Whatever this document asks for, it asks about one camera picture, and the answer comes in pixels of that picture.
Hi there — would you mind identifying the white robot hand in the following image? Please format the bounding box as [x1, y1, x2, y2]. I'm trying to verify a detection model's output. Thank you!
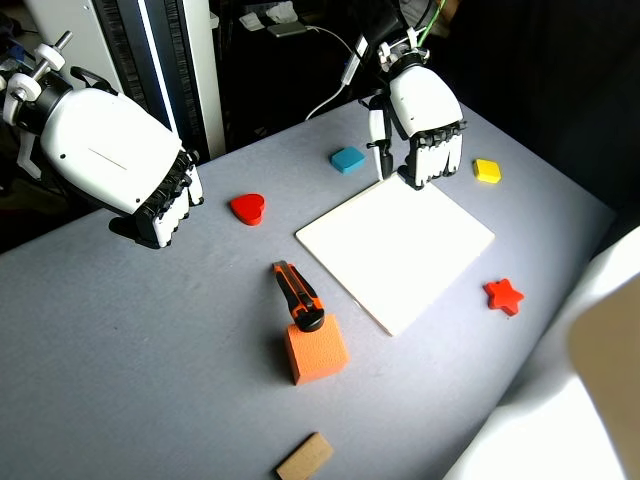
[367, 63, 467, 191]
[39, 87, 205, 250]

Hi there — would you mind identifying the orange black utility knife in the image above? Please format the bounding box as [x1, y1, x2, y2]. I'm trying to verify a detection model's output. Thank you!
[272, 260, 326, 334]

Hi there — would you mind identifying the orange foam block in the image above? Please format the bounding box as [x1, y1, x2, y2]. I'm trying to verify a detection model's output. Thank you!
[283, 313, 350, 386]

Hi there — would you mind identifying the white usb adapter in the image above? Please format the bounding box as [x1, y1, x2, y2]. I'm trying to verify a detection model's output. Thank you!
[341, 35, 371, 86]

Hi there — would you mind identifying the yellow square block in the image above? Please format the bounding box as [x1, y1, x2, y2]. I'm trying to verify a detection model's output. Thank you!
[472, 158, 503, 185]

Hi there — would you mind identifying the blue square block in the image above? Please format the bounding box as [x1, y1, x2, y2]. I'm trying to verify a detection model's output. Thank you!
[329, 146, 367, 175]

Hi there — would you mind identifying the white cabinet with black strips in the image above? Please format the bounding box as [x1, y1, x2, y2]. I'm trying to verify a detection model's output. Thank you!
[24, 0, 227, 162]

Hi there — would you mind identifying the white paper pad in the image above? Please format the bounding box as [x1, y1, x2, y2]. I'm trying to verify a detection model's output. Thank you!
[294, 172, 496, 338]

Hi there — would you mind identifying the grey flat phone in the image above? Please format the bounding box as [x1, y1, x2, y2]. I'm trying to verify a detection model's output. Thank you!
[266, 20, 309, 39]

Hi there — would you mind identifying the red heart block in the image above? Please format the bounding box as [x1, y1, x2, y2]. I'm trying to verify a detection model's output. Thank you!
[229, 193, 267, 227]

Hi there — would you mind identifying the white crumpled cloth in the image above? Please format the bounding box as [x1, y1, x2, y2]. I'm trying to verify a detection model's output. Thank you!
[264, 1, 300, 25]

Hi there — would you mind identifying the grey tablecloth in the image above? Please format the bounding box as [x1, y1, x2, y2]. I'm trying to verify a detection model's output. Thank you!
[0, 84, 619, 480]

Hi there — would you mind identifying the red star block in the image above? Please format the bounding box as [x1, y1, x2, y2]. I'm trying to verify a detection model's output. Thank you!
[482, 278, 526, 317]

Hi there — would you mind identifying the beige flat panel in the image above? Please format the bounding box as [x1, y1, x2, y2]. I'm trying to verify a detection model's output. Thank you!
[567, 272, 640, 480]

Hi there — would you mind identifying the large white rounded shell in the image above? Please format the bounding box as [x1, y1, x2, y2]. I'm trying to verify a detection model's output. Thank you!
[442, 227, 640, 480]

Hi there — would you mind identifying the tan wooden block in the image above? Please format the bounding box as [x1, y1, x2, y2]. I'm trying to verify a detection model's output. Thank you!
[275, 431, 335, 480]

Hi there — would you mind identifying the white cable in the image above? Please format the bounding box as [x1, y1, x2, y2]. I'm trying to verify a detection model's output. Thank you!
[304, 24, 357, 122]

